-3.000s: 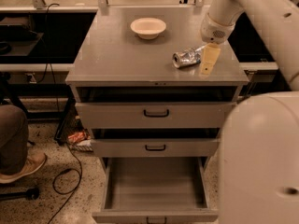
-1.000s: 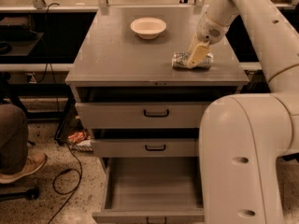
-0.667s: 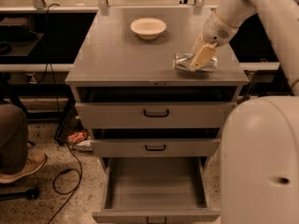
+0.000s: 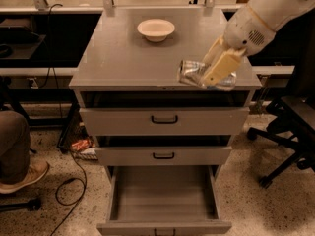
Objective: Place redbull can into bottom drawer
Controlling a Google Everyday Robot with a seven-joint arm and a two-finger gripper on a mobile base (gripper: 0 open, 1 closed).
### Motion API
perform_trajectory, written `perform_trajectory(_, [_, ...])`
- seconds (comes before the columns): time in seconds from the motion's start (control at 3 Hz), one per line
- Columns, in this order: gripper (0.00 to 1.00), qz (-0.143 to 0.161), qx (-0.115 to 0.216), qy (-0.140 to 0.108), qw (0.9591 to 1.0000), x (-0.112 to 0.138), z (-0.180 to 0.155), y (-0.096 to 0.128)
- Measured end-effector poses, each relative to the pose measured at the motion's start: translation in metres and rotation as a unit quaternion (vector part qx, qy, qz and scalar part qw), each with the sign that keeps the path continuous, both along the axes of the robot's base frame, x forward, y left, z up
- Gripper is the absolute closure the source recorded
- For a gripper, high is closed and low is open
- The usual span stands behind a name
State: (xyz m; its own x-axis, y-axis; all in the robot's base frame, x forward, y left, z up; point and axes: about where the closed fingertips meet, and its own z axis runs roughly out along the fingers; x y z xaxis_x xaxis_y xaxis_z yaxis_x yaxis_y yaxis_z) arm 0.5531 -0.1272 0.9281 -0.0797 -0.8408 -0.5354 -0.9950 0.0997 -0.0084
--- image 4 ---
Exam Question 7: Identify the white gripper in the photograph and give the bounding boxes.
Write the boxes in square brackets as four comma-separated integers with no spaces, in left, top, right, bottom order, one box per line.
[201,7,276,85]

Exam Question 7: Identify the silver redbull can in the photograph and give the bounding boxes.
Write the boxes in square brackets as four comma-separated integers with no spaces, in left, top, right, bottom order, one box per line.
[177,60,237,91]

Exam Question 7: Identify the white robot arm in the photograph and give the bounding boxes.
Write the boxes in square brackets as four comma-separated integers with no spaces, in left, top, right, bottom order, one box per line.
[200,0,315,86]

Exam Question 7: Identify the grey drawer cabinet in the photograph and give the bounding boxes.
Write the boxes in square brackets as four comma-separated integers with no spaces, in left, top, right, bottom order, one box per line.
[68,6,263,181]

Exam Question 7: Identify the top grey drawer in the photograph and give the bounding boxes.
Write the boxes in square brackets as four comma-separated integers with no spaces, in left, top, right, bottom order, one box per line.
[80,91,249,136]

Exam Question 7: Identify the grey drawer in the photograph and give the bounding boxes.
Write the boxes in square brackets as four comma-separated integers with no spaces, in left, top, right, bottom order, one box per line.
[97,165,231,236]
[80,91,249,136]
[95,136,231,166]

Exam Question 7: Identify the middle grey drawer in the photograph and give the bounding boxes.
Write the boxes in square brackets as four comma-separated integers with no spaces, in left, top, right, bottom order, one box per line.
[95,136,231,166]

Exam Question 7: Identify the bottom grey drawer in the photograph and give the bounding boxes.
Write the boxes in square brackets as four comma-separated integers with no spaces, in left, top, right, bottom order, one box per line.
[97,165,231,236]

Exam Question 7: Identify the white paper bowl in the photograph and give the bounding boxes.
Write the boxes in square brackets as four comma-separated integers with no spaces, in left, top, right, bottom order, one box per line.
[137,19,175,42]

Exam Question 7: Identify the black office chair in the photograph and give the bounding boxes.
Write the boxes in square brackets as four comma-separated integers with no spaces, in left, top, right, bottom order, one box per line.
[247,11,315,189]

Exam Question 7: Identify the orange snack packet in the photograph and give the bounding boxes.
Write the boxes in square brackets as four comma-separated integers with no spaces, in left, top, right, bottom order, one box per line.
[71,138,93,152]

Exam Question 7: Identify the tan sneaker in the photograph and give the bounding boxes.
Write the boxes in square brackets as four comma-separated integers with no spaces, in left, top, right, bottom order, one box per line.
[0,161,49,194]

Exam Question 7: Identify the person's leg brown trousers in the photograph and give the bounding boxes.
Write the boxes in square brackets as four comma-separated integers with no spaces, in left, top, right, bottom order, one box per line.
[0,110,31,184]

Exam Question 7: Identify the black chair base left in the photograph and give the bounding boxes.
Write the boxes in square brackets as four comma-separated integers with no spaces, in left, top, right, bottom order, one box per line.
[0,198,41,212]

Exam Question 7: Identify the black top drawer handle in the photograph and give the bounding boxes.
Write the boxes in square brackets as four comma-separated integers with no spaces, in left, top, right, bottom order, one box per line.
[151,115,178,125]

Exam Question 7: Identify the black drawer handle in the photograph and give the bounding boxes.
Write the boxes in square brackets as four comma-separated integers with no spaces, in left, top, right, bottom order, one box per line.
[153,152,175,160]
[151,115,178,125]

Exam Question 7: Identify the black middle drawer handle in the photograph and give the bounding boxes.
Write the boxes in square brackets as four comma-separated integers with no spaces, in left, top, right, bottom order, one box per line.
[153,152,175,160]

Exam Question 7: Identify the black floor cable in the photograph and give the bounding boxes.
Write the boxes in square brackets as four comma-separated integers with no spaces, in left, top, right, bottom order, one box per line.
[38,3,89,236]

